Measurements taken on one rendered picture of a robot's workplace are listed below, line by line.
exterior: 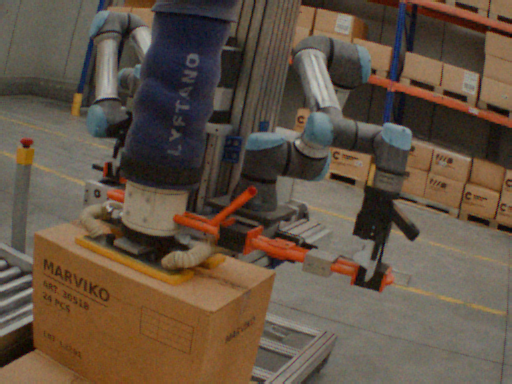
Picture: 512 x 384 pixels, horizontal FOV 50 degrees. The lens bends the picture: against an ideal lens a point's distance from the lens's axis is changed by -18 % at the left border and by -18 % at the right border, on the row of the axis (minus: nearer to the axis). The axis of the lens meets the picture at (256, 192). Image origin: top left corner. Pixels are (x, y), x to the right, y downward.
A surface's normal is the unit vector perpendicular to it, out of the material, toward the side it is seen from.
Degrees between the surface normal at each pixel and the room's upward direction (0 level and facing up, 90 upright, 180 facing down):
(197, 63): 78
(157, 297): 90
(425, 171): 90
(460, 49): 90
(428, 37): 90
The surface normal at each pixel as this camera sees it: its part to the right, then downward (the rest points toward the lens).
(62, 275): -0.38, 0.12
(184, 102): 0.56, -0.01
